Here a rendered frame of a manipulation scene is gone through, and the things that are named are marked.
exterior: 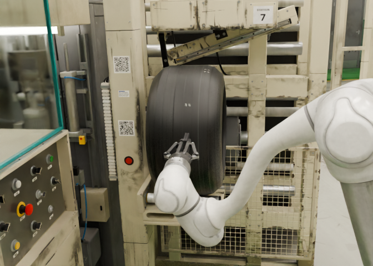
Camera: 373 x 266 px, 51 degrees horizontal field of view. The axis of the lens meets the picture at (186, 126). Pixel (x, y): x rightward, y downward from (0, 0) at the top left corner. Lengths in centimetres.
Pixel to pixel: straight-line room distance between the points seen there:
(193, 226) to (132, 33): 88
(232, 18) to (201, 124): 61
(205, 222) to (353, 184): 50
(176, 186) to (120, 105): 73
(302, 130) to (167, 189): 42
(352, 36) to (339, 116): 1194
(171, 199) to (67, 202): 76
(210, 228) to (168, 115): 53
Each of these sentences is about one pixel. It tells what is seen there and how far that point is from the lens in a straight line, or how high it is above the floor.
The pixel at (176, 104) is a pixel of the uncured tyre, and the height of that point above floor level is 137.
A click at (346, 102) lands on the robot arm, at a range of 84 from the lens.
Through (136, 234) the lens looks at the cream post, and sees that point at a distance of 204.
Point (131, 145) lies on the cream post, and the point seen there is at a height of 114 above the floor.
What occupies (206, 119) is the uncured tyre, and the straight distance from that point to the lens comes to 154.
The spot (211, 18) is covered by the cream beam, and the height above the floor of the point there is 169.
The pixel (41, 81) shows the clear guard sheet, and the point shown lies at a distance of 157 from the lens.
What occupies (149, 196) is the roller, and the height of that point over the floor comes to 92.
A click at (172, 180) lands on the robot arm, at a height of 124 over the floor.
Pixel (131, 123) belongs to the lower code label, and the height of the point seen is 124.
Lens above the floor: 172
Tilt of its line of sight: 16 degrees down
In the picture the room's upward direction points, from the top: 2 degrees counter-clockwise
